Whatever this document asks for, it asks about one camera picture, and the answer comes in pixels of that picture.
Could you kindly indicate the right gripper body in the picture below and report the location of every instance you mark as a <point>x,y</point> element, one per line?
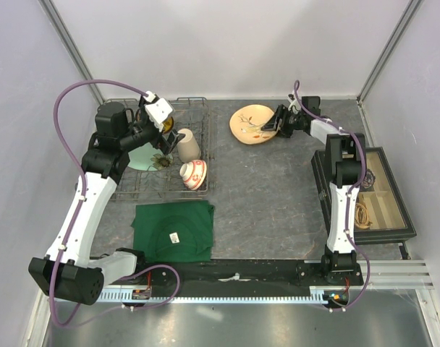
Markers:
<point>291,122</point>

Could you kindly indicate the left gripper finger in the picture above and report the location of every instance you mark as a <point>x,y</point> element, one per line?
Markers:
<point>170,141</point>
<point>141,111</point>

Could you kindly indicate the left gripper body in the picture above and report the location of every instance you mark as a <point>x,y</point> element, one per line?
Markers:
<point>153,135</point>

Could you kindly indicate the mint green flower plate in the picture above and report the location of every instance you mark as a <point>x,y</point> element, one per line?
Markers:
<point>147,158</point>

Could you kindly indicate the cream bird pattern plate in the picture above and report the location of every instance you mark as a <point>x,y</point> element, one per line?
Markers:
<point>246,123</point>

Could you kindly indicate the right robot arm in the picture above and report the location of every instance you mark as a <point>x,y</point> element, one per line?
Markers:
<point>344,170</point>

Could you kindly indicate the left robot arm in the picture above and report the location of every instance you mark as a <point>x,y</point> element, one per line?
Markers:
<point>67,271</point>

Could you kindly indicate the yellow patterned small plate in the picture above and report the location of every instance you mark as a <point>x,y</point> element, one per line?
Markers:
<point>168,125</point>

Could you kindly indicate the beige cup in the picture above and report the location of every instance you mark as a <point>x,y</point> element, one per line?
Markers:
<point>188,148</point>

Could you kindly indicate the white red pattern bowl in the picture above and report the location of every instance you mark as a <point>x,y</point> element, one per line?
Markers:
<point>193,173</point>

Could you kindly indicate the folded green cloth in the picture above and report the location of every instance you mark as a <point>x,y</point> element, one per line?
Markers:
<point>174,231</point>

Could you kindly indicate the black glass lid box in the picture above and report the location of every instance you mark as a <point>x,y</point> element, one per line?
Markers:
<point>381,216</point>

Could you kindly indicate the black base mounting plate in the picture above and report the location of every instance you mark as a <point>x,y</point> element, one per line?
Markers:
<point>244,278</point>

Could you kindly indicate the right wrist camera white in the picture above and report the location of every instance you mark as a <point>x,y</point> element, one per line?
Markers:
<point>294,105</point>

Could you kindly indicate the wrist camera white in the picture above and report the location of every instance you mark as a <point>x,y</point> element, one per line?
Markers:
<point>294,105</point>
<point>158,109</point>

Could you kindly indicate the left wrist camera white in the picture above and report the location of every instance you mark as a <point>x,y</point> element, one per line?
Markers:
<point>158,109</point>

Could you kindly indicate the grey wire dish rack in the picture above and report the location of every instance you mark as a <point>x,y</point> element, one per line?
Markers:
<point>139,186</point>

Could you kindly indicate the blue slotted cable duct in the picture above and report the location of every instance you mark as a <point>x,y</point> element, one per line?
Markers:
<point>123,295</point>

